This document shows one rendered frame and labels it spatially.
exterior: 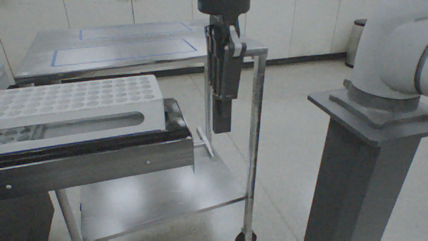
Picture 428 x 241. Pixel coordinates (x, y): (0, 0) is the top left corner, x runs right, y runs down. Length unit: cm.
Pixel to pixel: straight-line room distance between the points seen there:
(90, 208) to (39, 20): 195
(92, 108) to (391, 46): 58
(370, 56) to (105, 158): 59
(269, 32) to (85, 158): 281
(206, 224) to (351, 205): 69
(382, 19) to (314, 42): 271
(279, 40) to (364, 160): 250
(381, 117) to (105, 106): 59
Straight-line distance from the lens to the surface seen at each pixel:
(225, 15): 42
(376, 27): 75
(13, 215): 107
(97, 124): 50
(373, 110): 78
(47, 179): 46
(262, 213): 145
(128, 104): 42
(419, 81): 71
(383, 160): 83
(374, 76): 76
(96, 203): 115
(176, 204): 108
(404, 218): 165
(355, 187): 87
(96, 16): 275
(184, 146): 44
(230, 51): 40
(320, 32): 345
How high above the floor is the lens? 104
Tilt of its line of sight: 29 degrees down
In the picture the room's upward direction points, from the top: straight up
